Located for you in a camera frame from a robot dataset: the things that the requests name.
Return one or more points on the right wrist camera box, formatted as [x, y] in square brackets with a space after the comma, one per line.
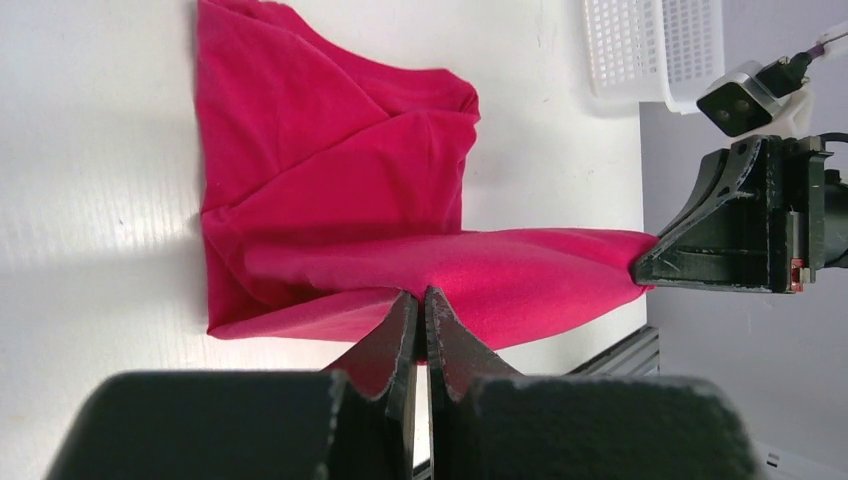
[737, 102]

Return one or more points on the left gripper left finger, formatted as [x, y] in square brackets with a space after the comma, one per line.
[353, 419]

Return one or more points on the white plastic basket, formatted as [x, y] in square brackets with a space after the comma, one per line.
[662, 51]

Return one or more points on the aluminium front rail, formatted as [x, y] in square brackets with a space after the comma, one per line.
[638, 354]

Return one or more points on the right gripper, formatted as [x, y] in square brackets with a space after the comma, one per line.
[719, 239]

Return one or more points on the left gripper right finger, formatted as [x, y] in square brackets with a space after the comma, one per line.
[489, 421]

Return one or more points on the magenta t shirt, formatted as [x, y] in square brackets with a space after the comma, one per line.
[334, 184]

